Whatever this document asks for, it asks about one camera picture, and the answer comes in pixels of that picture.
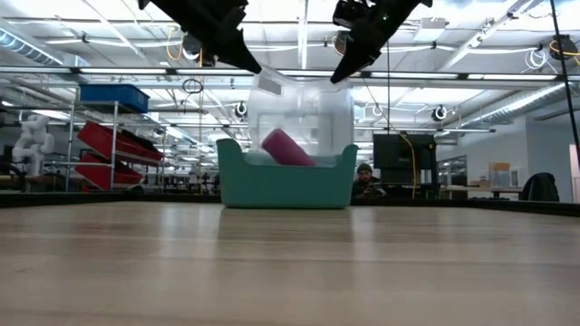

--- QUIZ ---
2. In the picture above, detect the clear plastic zip bag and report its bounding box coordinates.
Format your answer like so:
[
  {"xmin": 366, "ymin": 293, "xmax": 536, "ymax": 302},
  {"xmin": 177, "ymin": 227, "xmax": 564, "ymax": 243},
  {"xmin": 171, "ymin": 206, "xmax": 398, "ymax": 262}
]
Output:
[{"xmin": 246, "ymin": 65, "xmax": 356, "ymax": 168}]

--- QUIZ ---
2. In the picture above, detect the blue plastic storage bin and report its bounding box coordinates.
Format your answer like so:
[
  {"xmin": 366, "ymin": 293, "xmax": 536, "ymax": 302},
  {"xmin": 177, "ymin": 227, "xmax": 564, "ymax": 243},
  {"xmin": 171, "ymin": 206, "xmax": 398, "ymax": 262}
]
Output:
[{"xmin": 79, "ymin": 83, "xmax": 150, "ymax": 114}]

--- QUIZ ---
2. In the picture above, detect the black flat monitor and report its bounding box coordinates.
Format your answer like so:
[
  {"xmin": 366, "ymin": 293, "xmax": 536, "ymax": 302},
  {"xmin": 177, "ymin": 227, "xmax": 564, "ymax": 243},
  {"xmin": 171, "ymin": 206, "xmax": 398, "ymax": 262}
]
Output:
[{"xmin": 372, "ymin": 133, "xmax": 440, "ymax": 186}]

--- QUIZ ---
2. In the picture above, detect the black office chair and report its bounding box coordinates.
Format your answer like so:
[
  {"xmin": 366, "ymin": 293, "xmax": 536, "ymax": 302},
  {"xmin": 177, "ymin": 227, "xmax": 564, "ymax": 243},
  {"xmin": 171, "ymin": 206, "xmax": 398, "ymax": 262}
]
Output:
[{"xmin": 519, "ymin": 172, "xmax": 561, "ymax": 204}]

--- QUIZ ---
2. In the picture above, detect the yellow hanging cable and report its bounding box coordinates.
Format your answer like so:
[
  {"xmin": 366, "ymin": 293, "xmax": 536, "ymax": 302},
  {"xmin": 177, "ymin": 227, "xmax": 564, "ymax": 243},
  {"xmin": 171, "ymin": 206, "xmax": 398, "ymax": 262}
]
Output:
[{"xmin": 362, "ymin": 79, "xmax": 418, "ymax": 200}]

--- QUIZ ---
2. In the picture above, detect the red plastic storage bin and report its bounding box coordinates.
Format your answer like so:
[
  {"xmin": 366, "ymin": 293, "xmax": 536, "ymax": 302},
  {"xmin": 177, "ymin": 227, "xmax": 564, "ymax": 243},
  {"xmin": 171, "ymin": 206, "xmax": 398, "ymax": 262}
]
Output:
[
  {"xmin": 73, "ymin": 151, "xmax": 145, "ymax": 191},
  {"xmin": 75, "ymin": 120, "xmax": 165, "ymax": 163}
]

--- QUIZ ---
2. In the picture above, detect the black ceiling cable reel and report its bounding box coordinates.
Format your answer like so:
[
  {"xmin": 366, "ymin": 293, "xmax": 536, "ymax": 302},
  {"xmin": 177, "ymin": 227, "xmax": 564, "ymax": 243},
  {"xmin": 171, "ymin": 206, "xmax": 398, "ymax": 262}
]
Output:
[
  {"xmin": 180, "ymin": 32, "xmax": 218, "ymax": 68},
  {"xmin": 429, "ymin": 104, "xmax": 450, "ymax": 124},
  {"xmin": 538, "ymin": 34, "xmax": 580, "ymax": 62}
]

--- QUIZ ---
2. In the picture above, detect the black aluminium table frame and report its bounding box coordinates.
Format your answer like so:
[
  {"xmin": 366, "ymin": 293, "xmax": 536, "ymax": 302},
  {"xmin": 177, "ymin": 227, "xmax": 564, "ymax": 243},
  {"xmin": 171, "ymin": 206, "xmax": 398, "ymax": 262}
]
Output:
[{"xmin": 0, "ymin": 190, "xmax": 580, "ymax": 214}]

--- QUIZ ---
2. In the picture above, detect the thin black pole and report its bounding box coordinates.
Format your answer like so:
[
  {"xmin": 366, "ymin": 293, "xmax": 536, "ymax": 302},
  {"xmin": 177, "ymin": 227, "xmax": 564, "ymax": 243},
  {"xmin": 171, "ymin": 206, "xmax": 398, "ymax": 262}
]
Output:
[{"xmin": 549, "ymin": 0, "xmax": 580, "ymax": 171}]

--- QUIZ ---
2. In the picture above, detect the person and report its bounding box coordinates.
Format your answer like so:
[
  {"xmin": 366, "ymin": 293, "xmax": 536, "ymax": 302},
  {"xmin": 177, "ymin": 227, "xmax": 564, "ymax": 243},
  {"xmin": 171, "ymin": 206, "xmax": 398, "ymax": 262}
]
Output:
[{"xmin": 352, "ymin": 162, "xmax": 389, "ymax": 199}]

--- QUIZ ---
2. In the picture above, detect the grey metal shelf rack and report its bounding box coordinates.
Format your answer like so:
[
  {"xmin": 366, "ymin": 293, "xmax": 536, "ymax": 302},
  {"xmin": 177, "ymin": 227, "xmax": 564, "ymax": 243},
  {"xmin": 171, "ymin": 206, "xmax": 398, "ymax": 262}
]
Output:
[{"xmin": 43, "ymin": 85, "xmax": 169, "ymax": 194}]

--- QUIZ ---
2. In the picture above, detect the white robot figure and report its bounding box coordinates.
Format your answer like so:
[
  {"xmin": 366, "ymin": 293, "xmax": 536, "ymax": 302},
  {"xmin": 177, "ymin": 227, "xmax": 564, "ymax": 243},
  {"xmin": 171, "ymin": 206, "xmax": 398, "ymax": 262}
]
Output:
[{"xmin": 11, "ymin": 114, "xmax": 56, "ymax": 178}]

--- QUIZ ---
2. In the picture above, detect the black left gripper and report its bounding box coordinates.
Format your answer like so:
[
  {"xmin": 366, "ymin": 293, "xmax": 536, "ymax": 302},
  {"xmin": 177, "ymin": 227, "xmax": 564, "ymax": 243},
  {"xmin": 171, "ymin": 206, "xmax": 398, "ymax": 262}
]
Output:
[{"xmin": 137, "ymin": 0, "xmax": 264, "ymax": 75}]

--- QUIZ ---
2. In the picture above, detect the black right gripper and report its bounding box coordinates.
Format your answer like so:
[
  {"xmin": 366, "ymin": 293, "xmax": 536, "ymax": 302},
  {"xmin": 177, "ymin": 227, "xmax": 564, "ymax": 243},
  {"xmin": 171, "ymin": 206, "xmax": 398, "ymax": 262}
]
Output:
[{"xmin": 329, "ymin": 0, "xmax": 434, "ymax": 85}]

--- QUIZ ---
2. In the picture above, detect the pink elastic bandage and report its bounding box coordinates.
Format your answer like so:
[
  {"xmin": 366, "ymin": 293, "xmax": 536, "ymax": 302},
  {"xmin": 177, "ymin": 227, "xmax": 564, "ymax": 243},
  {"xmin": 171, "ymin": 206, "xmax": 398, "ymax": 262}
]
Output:
[{"xmin": 260, "ymin": 128, "xmax": 318, "ymax": 168}]

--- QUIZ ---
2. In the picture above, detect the teal plastic bin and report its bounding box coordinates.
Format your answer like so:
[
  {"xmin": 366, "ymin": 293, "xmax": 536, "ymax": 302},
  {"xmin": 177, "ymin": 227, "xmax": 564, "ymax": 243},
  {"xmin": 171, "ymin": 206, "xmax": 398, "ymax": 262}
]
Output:
[{"xmin": 216, "ymin": 138, "xmax": 359, "ymax": 210}]

